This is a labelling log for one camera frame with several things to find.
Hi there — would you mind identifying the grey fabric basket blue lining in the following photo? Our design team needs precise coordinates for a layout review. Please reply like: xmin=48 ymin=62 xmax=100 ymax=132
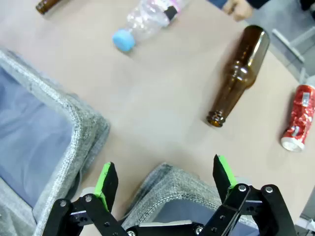
xmin=0 ymin=48 xmax=111 ymax=236
xmin=120 ymin=162 xmax=261 ymax=236

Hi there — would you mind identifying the crushed red soda can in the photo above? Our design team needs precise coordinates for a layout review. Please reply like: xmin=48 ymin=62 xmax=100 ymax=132
xmin=281 ymin=84 xmax=315 ymax=153

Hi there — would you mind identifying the person's hand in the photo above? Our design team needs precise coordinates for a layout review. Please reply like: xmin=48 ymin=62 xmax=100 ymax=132
xmin=222 ymin=0 xmax=254 ymax=22

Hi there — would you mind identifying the grey metal chair frame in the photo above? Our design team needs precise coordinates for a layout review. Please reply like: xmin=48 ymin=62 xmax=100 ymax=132
xmin=271 ymin=23 xmax=315 ymax=83

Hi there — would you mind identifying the brown glass beer bottle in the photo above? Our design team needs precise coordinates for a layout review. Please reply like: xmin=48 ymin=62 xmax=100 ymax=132
xmin=206 ymin=24 xmax=271 ymax=128
xmin=35 ymin=0 xmax=60 ymax=16

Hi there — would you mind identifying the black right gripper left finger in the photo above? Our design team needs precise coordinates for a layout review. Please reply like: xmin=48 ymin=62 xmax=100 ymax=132
xmin=44 ymin=161 xmax=128 ymax=236

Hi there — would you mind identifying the clear plastic bottle blue cap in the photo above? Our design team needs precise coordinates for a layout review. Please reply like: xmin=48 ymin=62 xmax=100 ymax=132
xmin=112 ymin=0 xmax=190 ymax=53

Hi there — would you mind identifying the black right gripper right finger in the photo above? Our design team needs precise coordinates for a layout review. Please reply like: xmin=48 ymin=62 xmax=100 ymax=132
xmin=196 ymin=154 xmax=300 ymax=236

